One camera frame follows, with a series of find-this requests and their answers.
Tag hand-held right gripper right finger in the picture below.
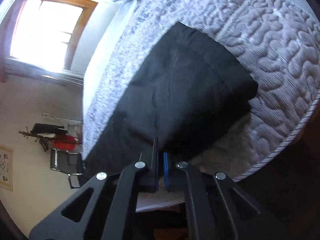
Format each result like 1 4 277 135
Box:
163 152 284 240

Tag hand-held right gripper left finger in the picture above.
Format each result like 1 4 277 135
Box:
29 137 159 240

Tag black pants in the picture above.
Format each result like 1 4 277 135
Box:
84 21 258 180

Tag black chair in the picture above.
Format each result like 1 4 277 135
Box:
50 147 87 189

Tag red garment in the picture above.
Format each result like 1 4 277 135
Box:
53 134 77 152

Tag black hanging garment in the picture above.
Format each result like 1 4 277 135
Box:
33 123 68 137

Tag grey quilted mattress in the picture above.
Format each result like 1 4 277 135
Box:
81 0 320 213

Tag wooden framed window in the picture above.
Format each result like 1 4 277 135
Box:
0 0 98 84

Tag white wire rack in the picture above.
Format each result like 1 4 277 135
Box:
68 122 83 140

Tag wall poster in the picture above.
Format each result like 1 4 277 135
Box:
0 145 14 192

